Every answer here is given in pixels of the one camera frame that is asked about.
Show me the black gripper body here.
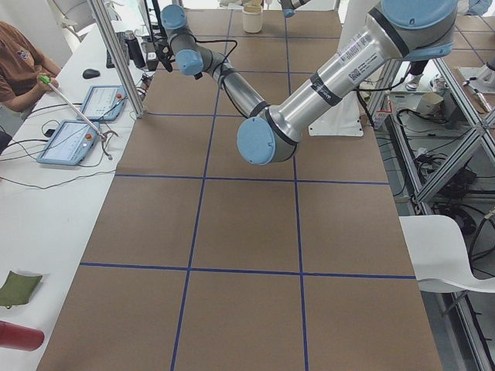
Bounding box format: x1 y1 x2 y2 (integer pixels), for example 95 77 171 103
155 39 172 66

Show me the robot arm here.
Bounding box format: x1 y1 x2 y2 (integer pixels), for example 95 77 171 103
160 1 457 165
278 0 308 18

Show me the black thermos bottle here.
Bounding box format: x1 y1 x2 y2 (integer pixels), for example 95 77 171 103
124 30 146 69

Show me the blue teach pendant far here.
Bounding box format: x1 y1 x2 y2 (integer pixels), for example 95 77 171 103
79 85 127 122

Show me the blue teach pendant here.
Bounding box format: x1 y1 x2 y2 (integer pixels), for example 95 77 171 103
79 85 127 122
36 120 97 166

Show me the black computer mouse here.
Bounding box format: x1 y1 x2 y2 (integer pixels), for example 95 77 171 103
82 69 101 80

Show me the cream oval bin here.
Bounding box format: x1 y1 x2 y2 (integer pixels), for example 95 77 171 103
242 0 263 34

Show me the blue teach pendant near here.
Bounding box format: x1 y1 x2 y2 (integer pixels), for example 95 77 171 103
36 120 97 166

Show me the person in brown shirt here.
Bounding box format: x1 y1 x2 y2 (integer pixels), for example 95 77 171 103
1 21 61 113

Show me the green cloth pouch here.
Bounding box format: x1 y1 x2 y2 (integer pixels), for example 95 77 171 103
1 271 43 309

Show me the red bottle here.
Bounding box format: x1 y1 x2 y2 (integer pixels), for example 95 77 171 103
1 321 45 351

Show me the white chair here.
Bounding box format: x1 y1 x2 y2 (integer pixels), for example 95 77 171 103
399 215 494 294

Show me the aluminium frame post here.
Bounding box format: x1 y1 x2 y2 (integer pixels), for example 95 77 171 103
87 0 145 118

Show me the grabber stick with green handle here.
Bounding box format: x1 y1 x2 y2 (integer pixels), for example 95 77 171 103
39 75 118 160

